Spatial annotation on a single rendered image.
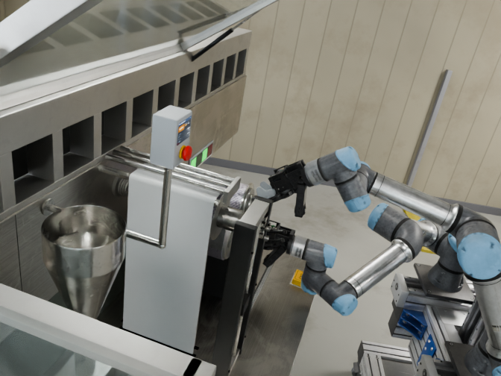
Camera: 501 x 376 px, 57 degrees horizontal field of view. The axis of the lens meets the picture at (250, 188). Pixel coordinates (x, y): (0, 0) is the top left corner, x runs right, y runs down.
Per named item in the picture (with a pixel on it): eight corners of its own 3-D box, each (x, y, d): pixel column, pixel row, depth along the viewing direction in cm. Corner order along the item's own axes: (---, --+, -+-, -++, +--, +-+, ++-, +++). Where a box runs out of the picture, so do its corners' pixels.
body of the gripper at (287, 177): (272, 170, 150) (305, 156, 144) (284, 192, 152) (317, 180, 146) (265, 179, 143) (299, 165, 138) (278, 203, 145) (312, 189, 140)
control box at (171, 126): (180, 172, 87) (185, 122, 82) (148, 163, 88) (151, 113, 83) (195, 160, 93) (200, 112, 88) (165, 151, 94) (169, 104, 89)
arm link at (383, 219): (443, 257, 211) (388, 244, 172) (416, 239, 221) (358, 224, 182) (457, 234, 208) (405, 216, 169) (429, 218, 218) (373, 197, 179)
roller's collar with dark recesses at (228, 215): (235, 237, 126) (238, 217, 123) (215, 230, 127) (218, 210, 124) (242, 226, 131) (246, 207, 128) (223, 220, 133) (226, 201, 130)
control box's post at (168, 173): (163, 248, 99) (171, 163, 90) (156, 245, 99) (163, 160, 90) (167, 244, 100) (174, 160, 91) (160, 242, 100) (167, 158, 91)
